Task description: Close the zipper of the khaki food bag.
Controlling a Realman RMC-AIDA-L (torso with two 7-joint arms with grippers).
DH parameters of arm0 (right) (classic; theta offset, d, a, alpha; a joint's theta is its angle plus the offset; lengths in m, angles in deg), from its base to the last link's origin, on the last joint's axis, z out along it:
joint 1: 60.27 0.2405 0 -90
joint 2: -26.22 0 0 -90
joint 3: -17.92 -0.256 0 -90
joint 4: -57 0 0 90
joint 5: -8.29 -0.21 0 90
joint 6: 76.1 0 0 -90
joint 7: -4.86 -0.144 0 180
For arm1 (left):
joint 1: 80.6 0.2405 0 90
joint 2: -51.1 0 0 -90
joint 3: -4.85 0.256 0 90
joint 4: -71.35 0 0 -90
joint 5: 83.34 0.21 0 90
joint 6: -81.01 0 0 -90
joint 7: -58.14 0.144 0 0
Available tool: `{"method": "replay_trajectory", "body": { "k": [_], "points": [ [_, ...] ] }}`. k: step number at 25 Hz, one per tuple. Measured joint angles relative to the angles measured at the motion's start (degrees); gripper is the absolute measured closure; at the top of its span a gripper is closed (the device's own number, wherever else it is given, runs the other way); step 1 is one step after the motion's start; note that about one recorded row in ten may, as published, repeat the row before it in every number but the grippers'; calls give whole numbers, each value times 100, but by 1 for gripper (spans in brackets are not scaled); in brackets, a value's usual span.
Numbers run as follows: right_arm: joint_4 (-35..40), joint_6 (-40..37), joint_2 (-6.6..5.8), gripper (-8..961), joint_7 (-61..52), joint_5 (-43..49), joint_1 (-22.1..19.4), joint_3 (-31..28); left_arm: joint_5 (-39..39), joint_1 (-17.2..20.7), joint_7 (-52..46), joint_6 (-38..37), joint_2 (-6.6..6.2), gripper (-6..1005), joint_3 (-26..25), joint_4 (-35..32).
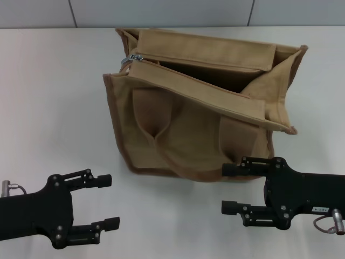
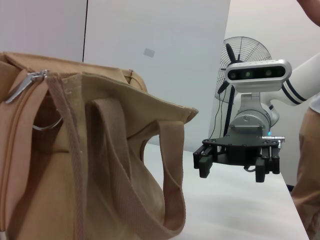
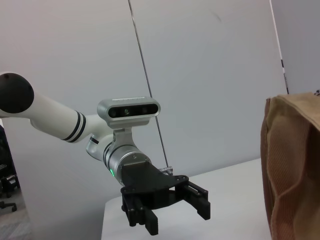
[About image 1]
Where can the khaki canvas food bag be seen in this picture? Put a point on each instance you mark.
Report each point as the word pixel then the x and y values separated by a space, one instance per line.
pixel 188 129

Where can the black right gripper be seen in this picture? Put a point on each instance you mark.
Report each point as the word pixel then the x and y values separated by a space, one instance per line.
pixel 302 194

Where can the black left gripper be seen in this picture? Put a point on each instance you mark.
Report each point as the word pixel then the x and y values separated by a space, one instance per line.
pixel 40 210

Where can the silver metal zipper slider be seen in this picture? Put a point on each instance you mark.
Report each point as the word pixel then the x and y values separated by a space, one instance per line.
pixel 132 58

